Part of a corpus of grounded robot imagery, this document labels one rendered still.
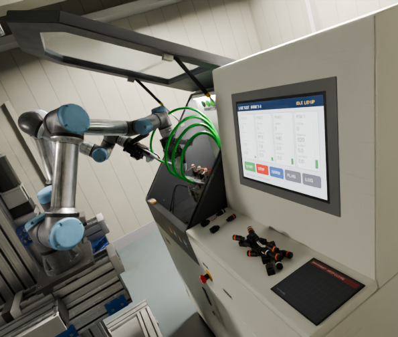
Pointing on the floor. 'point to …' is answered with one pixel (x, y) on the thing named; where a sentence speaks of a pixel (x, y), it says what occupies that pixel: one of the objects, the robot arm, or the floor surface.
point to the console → (373, 95)
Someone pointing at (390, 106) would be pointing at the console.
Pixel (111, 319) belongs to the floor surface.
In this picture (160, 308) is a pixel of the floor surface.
